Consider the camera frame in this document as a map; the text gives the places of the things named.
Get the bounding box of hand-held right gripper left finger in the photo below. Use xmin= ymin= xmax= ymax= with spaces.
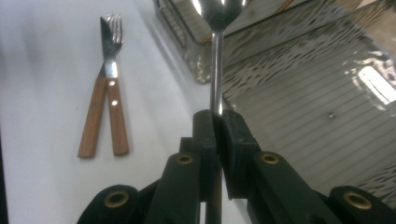
xmin=179 ymin=109 xmax=219 ymax=203

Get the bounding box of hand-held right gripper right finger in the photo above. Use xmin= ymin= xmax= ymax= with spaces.
xmin=218 ymin=109 xmax=263 ymax=201

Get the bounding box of steel spoon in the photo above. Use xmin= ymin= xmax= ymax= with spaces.
xmin=190 ymin=0 xmax=250 ymax=224

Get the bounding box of wooden-handled steel fork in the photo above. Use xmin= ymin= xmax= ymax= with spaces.
xmin=104 ymin=12 xmax=130 ymax=157

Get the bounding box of wooden-handled steel knife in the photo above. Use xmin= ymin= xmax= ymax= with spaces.
xmin=77 ymin=16 xmax=123 ymax=159

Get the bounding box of brown wooden chopstick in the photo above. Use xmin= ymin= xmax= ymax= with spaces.
xmin=274 ymin=0 xmax=296 ymax=15

